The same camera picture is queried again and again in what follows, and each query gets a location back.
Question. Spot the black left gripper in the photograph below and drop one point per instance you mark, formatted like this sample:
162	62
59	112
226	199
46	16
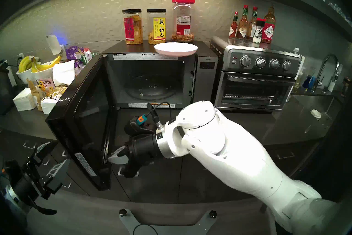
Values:
30	182

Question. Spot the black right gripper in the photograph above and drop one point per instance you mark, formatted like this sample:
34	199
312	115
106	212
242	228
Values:
143	149

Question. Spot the white round plate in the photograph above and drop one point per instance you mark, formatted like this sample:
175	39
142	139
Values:
176	49

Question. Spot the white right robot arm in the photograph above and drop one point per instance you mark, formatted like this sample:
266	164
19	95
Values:
220	149

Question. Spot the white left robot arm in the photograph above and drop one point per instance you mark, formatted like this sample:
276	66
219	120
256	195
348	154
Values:
11	200

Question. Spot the glass microwave turntable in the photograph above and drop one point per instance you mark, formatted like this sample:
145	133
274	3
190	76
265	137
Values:
152	88

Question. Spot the black microwave body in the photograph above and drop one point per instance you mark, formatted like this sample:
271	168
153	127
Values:
205	85

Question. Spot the dark lower cabinet run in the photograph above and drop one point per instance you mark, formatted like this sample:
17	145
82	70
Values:
154	187

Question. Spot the black star knob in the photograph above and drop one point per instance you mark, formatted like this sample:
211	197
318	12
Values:
212	213
122	212

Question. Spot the small white paper napkin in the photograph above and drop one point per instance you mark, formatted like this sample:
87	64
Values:
49	105

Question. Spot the brown paper snack bag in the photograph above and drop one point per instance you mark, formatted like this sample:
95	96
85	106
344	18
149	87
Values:
35	95

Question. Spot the white napkin stack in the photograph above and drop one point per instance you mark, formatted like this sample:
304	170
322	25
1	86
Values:
23	99

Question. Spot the yellow wrapped cake packs pile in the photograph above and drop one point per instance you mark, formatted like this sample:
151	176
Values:
57	91

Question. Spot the pink Korean snack pack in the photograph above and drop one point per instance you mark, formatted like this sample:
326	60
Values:
45	83

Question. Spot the white fruit bowl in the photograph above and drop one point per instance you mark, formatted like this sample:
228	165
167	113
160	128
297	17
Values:
45	73
23	75

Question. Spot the draped white paper napkin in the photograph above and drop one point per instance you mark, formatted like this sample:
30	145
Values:
63	73

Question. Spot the ripe yellow banana bunch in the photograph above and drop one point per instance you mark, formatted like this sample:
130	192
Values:
48	65

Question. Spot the greenish yellow banana bunch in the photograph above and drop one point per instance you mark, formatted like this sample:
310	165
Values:
23	62

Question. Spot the green red tea packets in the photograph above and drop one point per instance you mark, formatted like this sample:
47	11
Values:
87	55

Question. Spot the purple biscotti bag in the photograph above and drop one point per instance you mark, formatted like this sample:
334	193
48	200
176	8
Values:
73	52

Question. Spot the snack jar red label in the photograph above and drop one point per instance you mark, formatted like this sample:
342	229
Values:
133	28

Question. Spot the snack jar yellow label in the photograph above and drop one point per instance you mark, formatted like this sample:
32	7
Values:
156	28

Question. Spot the clear jar red lid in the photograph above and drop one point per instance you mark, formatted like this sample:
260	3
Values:
183	19

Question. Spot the stainless steel toaster oven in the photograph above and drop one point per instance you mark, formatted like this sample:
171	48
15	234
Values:
255	72

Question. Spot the small red hot sauce bottle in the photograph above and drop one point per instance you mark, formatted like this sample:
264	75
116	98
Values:
233	29

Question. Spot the brown sauce bottle green cap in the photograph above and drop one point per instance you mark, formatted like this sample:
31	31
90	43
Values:
243	28

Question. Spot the spice shaker red black cap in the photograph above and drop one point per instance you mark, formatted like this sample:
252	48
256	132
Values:
258	34

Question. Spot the pale sauce bottle green cap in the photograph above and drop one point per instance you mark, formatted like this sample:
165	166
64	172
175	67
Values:
252	28

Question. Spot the clear yellowish soap bottle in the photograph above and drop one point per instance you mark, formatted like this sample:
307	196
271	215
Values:
297	83

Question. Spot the steel sink basin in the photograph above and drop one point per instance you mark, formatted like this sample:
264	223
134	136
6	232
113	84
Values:
305	105

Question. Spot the large orange hot sauce bottle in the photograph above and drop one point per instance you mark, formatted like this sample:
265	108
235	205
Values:
268	30

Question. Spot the white sink stopper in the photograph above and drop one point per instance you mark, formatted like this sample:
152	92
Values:
315	113

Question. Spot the small silver round knob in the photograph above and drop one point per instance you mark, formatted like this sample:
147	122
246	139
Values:
295	50

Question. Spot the chrome kitchen faucet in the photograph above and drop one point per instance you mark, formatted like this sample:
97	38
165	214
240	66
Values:
320	72

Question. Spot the brown container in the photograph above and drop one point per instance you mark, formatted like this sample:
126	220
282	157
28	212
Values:
346	85

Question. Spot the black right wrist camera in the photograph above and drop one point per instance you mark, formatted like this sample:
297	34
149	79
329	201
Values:
134	128

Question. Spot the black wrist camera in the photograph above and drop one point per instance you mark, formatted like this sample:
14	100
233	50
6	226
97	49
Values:
12	168
134	128

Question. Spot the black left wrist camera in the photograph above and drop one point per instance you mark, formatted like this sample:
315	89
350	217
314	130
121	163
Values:
12	168

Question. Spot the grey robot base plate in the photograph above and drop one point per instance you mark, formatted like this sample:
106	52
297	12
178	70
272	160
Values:
181	230

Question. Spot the white wall outlet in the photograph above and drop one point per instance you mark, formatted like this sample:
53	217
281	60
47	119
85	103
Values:
21	56

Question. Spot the white plug-in wall device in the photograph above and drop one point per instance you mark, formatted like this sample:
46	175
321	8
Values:
53	44

